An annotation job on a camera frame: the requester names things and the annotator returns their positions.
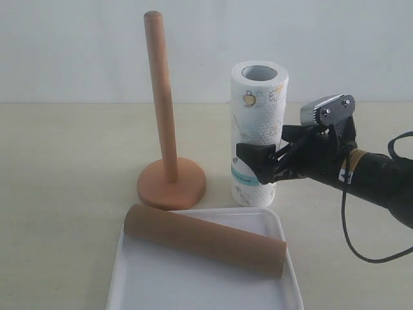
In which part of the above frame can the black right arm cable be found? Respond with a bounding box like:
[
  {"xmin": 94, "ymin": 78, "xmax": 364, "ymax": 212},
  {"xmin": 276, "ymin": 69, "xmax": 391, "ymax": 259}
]
[{"xmin": 341, "ymin": 130, "xmax": 413, "ymax": 263}]

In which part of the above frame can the wooden paper towel holder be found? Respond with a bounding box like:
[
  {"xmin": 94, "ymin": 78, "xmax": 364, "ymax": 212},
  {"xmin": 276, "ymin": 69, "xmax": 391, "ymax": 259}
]
[{"xmin": 137, "ymin": 11, "xmax": 207, "ymax": 210}]

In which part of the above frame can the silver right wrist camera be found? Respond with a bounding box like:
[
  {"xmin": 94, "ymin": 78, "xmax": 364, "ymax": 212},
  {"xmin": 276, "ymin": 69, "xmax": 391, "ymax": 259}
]
[{"xmin": 300, "ymin": 94, "xmax": 355, "ymax": 127}]

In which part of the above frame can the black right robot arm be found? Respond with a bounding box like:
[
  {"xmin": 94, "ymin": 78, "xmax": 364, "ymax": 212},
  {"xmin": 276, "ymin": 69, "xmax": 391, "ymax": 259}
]
[{"xmin": 236, "ymin": 118, "xmax": 412, "ymax": 227}]

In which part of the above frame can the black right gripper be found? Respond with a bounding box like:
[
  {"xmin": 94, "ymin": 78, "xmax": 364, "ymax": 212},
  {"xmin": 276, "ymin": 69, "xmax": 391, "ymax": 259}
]
[{"xmin": 236, "ymin": 116, "xmax": 357, "ymax": 185}]

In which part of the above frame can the printed paper towel roll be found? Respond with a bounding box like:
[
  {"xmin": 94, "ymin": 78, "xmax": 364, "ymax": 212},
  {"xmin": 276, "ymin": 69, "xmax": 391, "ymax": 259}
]
[{"xmin": 230, "ymin": 61, "xmax": 288, "ymax": 207}]

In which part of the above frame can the white plastic tray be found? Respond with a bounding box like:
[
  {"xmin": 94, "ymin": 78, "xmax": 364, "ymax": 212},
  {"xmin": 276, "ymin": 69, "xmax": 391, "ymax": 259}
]
[{"xmin": 106, "ymin": 204, "xmax": 304, "ymax": 309}]

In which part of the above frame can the brown cardboard tube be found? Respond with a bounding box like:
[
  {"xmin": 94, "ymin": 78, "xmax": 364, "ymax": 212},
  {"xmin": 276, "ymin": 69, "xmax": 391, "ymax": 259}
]
[{"xmin": 123, "ymin": 204, "xmax": 287, "ymax": 278}]

